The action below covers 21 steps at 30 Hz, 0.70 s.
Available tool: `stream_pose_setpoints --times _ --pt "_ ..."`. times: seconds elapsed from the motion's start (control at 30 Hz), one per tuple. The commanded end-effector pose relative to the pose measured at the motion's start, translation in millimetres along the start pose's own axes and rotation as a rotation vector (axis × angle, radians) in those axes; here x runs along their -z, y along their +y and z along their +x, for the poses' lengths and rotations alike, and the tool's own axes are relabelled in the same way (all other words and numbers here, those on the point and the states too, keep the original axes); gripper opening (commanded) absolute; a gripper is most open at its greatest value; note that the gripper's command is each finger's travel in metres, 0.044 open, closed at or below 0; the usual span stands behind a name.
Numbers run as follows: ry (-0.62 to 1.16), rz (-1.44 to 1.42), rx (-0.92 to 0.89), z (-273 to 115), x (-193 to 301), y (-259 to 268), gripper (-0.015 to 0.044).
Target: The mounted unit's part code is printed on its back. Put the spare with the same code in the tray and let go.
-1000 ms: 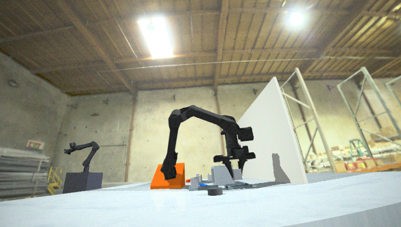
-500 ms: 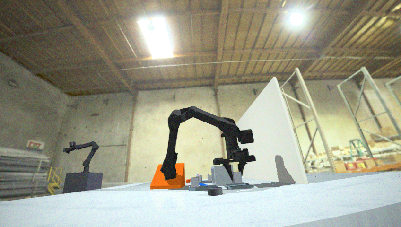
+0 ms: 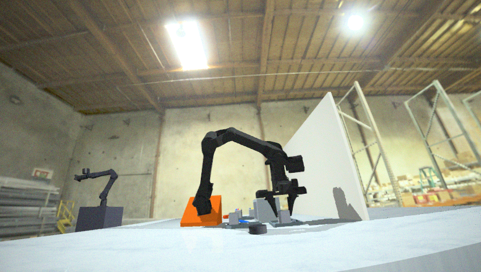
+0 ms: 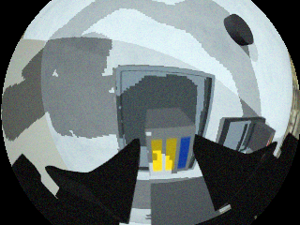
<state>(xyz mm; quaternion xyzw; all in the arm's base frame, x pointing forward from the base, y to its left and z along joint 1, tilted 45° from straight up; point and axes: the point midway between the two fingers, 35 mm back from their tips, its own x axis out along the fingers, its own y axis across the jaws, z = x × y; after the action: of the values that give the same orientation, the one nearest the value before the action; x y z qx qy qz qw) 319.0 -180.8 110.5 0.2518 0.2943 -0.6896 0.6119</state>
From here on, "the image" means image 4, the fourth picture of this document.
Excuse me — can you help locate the dark grey short cylinder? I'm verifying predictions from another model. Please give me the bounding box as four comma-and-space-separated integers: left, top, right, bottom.
224, 14, 254, 46

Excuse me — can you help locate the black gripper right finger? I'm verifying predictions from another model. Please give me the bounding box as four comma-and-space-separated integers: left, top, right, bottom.
192, 134, 278, 211

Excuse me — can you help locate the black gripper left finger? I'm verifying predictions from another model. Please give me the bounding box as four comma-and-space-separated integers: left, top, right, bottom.
45, 139, 142, 224

